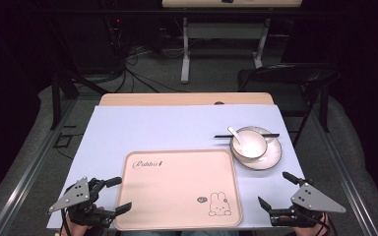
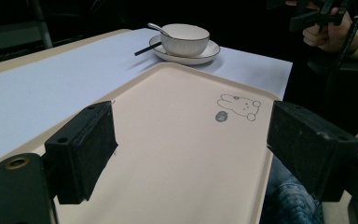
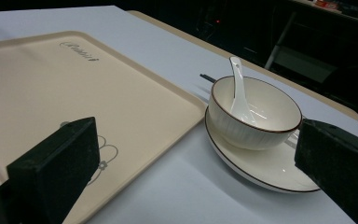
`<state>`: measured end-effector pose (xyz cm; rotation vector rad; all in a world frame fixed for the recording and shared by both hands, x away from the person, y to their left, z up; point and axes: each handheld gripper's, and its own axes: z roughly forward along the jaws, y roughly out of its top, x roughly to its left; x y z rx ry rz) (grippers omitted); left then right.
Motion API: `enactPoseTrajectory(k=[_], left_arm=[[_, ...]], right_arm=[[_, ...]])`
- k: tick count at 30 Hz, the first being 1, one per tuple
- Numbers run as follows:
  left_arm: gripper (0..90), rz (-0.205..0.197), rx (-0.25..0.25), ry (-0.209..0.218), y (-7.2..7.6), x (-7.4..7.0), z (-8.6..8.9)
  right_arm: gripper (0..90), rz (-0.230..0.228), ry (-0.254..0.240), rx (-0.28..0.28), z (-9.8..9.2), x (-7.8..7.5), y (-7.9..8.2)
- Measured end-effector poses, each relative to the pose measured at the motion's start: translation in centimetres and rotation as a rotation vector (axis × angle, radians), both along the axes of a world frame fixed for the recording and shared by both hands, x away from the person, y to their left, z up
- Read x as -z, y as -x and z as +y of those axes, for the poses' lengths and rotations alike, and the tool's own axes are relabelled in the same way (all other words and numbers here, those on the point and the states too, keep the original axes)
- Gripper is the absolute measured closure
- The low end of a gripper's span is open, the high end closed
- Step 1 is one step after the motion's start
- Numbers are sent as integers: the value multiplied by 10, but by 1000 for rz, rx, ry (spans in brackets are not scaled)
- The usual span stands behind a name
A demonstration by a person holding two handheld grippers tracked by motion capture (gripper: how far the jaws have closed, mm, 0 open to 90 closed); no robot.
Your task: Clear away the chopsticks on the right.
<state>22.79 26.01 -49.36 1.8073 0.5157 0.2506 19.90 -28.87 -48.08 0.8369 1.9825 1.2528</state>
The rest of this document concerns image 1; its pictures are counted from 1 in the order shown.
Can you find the person's left hand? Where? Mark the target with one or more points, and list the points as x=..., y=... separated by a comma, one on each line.
x=70, y=230

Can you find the pink tray with rabbit print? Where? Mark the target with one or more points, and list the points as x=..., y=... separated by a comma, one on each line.
x=177, y=191

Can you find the desk with white frame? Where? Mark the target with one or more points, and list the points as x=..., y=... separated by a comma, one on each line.
x=223, y=31

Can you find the wooden table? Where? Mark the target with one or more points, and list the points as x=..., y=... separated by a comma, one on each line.
x=177, y=98

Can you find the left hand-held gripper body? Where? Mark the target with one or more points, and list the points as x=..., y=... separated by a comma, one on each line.
x=78, y=193

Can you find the pair of black chopsticks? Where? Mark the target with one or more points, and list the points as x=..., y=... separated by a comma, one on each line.
x=221, y=135

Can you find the white spoon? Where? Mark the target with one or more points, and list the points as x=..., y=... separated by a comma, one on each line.
x=232, y=131

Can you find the white plate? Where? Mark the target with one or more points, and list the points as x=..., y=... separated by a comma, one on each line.
x=273, y=158

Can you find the light blue table mat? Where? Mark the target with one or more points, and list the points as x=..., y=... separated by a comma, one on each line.
x=144, y=131

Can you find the metal floor rail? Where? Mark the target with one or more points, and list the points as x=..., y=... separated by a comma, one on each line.
x=29, y=167
x=344, y=170

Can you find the person's right hand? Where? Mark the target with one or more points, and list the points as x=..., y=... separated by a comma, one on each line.
x=308, y=231

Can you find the black metal stand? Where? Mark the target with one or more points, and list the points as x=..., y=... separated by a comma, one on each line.
x=56, y=98

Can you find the white bowl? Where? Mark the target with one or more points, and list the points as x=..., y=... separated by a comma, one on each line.
x=252, y=146

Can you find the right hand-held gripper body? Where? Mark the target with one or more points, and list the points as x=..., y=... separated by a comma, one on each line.
x=315, y=200

